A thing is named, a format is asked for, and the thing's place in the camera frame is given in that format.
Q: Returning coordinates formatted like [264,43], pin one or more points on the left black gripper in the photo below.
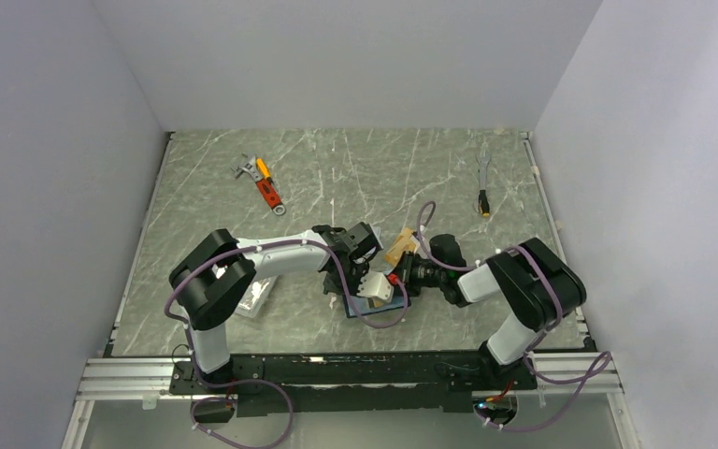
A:
[331,288]

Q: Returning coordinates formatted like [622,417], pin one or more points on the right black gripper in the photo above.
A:
[405,268]

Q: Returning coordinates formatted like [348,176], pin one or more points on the clear plastic screw box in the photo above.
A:
[255,297]

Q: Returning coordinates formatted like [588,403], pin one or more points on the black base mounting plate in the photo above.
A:
[444,380]

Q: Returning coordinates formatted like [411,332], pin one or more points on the grey wrench black handle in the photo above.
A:
[483,159]

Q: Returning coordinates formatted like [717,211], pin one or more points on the blue leather card holder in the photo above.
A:
[367,306]

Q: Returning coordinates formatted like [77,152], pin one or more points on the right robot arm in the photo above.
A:
[540,289]

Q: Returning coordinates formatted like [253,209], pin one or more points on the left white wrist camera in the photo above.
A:
[376,285]

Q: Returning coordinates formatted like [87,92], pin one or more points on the red adjustable wrench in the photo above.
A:
[256,169]

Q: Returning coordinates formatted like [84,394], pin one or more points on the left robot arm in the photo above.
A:
[210,281]

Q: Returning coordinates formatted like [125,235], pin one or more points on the aluminium frame rail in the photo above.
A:
[152,379]

